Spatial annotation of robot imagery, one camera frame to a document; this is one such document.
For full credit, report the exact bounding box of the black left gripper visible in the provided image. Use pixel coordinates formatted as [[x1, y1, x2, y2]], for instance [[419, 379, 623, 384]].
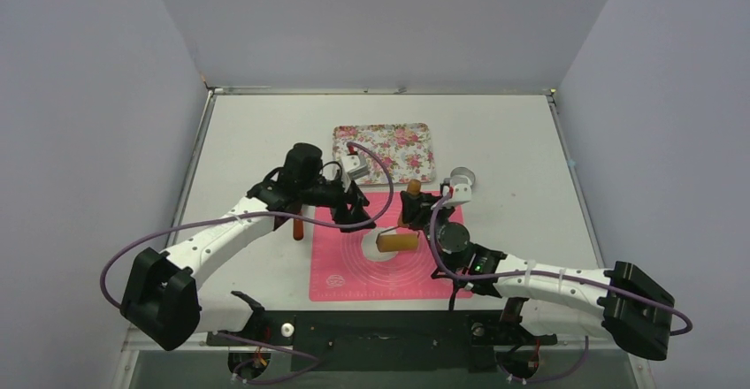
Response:
[[300, 173, 376, 232]]

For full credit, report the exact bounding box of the white dough lump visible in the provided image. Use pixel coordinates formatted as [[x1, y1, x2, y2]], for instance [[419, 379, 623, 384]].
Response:
[[361, 232, 397, 263]]

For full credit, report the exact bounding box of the wooden rolling pin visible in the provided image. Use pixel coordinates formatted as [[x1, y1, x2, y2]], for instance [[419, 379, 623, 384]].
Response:
[[375, 214, 419, 256]]

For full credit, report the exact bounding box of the round metal dough cutter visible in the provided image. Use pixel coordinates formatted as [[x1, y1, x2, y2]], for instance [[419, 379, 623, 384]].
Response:
[[449, 166, 476, 187]]

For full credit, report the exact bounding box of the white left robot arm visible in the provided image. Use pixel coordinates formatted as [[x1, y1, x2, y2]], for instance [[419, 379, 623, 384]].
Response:
[[116, 141, 382, 351]]

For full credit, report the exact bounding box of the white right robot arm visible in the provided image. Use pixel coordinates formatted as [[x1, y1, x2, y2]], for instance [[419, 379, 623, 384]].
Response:
[[400, 191, 675, 361]]

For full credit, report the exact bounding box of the pink silicone baking mat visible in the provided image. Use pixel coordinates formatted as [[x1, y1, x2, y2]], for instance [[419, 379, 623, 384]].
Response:
[[309, 194, 452, 302]]

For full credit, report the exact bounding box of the floral rectangular tray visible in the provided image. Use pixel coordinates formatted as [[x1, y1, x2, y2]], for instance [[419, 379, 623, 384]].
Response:
[[333, 123, 436, 184]]

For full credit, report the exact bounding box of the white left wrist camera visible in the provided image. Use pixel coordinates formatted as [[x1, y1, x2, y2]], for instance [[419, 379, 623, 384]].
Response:
[[341, 152, 370, 181]]

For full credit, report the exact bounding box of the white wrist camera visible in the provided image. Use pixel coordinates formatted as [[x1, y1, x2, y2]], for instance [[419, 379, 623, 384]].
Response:
[[444, 183, 472, 208], [341, 152, 370, 181]]

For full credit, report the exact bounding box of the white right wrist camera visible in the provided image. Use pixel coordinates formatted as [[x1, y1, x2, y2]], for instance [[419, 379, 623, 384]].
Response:
[[444, 183, 472, 208]]

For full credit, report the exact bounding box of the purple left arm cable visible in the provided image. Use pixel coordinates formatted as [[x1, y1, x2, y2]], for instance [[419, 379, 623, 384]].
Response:
[[99, 141, 396, 386]]

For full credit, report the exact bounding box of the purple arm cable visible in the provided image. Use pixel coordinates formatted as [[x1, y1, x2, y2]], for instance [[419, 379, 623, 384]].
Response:
[[428, 191, 693, 385], [99, 141, 396, 386]]

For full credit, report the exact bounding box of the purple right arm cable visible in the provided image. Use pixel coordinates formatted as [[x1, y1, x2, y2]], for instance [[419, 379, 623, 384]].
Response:
[[428, 191, 693, 385]]

